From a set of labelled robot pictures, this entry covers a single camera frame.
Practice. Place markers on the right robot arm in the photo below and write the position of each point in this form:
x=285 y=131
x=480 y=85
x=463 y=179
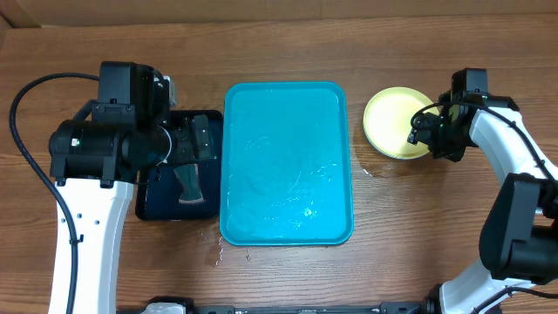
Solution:
x=516 y=255

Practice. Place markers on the black plastic tray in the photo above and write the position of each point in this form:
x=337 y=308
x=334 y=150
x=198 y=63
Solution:
x=159 y=189

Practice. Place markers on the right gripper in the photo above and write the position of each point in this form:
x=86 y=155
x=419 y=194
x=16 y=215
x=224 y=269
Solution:
x=425 y=134

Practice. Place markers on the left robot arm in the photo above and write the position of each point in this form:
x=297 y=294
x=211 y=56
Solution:
x=129 y=148

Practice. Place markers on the teal plastic tray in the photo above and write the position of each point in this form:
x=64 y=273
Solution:
x=285 y=165

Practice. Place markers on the yellow plate top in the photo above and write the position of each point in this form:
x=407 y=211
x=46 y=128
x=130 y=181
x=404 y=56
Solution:
x=387 y=122

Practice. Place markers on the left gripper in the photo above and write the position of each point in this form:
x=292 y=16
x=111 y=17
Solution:
x=189 y=150

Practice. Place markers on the green scrub sponge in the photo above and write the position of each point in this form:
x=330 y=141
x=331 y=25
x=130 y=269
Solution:
x=188 y=176

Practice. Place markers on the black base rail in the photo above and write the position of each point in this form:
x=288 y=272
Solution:
x=160 y=305

